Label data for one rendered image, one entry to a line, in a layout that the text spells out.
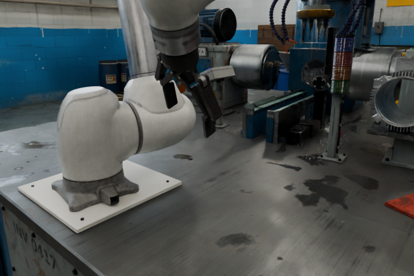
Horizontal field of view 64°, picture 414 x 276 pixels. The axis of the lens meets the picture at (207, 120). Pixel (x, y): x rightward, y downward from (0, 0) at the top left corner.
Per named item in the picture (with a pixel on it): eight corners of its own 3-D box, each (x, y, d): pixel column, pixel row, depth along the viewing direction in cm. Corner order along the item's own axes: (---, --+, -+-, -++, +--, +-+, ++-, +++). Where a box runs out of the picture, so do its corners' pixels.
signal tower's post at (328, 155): (324, 152, 121) (336, 34, 111) (347, 156, 117) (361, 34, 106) (317, 158, 115) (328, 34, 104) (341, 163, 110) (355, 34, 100)
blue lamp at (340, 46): (336, 50, 111) (337, 36, 110) (355, 51, 107) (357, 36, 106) (331, 51, 106) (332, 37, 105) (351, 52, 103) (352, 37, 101)
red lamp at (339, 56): (335, 64, 112) (336, 50, 111) (354, 65, 108) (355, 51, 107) (329, 65, 107) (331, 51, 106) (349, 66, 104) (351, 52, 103)
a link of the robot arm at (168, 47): (170, 38, 55) (175, 66, 59) (209, 15, 59) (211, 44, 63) (138, 19, 60) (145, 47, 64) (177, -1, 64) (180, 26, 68)
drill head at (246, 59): (231, 83, 213) (232, 43, 207) (285, 88, 192) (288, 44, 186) (209, 88, 193) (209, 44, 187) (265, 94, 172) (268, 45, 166)
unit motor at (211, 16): (197, 76, 225) (196, 10, 214) (238, 79, 206) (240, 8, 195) (171, 80, 205) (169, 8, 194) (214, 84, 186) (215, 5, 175)
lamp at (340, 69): (334, 77, 113) (335, 64, 112) (352, 79, 109) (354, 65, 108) (328, 79, 108) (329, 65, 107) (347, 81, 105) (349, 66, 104)
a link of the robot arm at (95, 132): (53, 167, 90) (42, 87, 84) (116, 153, 101) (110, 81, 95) (73, 188, 78) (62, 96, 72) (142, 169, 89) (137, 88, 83)
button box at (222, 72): (223, 79, 160) (220, 69, 160) (235, 75, 155) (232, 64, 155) (202, 84, 147) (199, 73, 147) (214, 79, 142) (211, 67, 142)
